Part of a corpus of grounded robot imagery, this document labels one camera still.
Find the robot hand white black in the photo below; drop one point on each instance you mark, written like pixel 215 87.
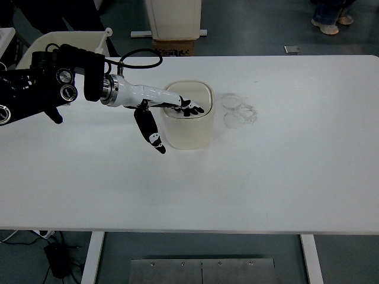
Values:
pixel 139 92

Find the cream trash bin with lid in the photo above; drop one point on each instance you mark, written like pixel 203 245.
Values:
pixel 189 133

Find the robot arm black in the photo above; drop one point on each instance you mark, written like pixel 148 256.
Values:
pixel 44 83

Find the brown cardboard box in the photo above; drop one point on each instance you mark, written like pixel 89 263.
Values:
pixel 173 47

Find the silver metal base bar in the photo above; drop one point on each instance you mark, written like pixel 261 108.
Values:
pixel 139 34

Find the white cabinet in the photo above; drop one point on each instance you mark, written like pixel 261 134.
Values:
pixel 174 17

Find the cream plastic cart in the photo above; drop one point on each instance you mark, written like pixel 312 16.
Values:
pixel 74 40

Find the white side table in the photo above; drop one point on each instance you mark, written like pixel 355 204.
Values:
pixel 6 38

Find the small grey floor plate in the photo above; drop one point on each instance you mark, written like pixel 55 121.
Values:
pixel 291 49

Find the white table leg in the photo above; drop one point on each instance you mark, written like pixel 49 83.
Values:
pixel 312 260
pixel 91 257

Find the grey metal plate with screws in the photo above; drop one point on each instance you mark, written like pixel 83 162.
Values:
pixel 177 272

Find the black power adapter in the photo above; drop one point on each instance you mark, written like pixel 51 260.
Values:
pixel 56 260

